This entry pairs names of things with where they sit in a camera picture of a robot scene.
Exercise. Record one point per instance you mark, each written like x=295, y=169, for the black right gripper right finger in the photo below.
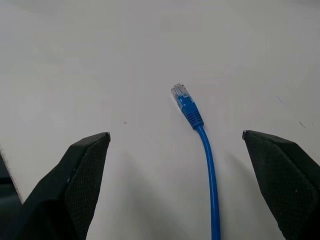
x=287, y=180

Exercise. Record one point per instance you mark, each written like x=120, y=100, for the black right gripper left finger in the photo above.
x=62, y=190

